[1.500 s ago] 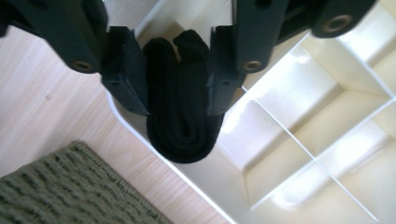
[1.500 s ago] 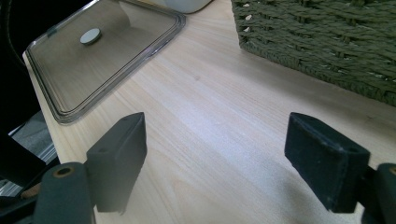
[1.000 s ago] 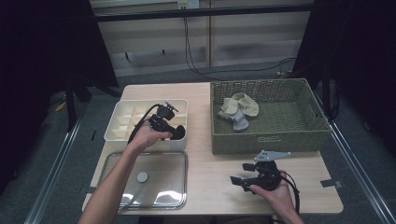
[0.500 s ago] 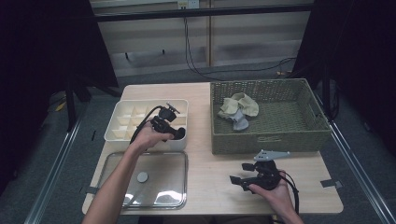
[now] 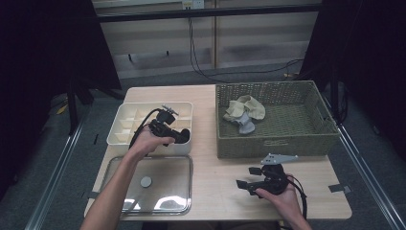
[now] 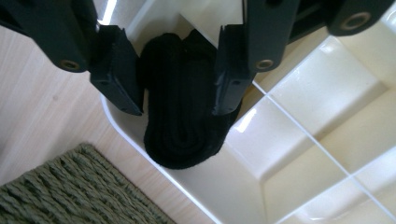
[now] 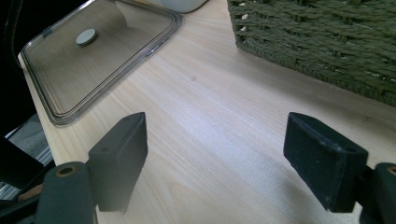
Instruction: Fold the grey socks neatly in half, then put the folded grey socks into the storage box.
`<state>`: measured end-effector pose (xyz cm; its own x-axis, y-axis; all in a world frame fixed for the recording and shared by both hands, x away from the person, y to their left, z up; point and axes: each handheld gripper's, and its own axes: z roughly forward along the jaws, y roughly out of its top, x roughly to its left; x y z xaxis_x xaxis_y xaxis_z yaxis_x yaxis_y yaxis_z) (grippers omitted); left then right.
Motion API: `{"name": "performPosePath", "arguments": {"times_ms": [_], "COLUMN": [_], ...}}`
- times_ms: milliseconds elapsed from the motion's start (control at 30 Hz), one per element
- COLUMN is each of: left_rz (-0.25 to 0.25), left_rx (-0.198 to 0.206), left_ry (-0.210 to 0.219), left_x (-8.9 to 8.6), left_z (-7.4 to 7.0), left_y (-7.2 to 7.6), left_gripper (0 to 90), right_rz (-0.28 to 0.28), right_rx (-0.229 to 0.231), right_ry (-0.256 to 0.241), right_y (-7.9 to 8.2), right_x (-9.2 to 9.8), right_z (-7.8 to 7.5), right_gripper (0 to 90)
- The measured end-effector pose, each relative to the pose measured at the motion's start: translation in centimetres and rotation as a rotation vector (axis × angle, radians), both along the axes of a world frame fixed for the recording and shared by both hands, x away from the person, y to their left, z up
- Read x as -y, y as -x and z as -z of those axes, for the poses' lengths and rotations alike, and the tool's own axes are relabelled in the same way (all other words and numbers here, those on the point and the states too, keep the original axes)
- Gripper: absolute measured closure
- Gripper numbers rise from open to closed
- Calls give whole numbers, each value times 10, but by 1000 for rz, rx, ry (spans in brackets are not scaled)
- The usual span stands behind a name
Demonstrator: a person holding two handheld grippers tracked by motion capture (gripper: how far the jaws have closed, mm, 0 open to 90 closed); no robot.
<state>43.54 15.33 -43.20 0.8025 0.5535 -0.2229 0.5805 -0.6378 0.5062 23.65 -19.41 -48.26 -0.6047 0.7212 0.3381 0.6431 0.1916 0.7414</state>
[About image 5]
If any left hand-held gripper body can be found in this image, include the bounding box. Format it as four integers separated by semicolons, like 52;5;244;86
147;104;180;139

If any green woven basket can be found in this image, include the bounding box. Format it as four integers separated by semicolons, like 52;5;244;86
214;80;341;160

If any beige sock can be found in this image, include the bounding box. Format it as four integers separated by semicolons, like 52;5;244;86
237;94;266;121
223;100;247;123

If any dark curtain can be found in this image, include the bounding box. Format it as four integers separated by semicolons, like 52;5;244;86
298;0;406;162
0;0;123;200

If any black power cable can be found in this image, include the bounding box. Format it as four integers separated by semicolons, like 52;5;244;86
204;57;305;80
188;17;230;84

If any black sock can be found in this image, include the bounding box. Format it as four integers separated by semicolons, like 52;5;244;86
171;127;192;146

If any metal floor rail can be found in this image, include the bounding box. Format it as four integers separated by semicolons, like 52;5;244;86
24;123;86;230
322;95;406;230

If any person's right hand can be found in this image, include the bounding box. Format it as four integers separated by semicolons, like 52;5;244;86
255;174;303;222

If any hand-held gripper cable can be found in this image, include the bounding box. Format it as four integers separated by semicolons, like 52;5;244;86
127;107;163;151
286;174;308;222

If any black crossbar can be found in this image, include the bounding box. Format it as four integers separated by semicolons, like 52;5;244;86
95;4;322;23

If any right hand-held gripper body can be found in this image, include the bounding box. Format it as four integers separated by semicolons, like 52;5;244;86
254;152;300;196

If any left hand-held gripper cable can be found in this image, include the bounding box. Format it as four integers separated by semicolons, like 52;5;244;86
127;107;163;151

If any black metal stand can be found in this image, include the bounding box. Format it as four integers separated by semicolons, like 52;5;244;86
65;73;97;137
328;68;341;125

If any right hand-held gripper cable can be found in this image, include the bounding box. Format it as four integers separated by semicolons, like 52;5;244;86
286;174;308;222

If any wall socket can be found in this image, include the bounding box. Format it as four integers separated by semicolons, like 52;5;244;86
181;0;206;10

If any person's left hand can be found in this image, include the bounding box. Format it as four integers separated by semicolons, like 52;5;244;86
128;126;177;161

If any cream divided storage box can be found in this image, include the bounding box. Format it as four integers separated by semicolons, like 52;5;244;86
105;101;194;157

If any clear plastic lid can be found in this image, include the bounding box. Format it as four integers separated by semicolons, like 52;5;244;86
103;154;193;216

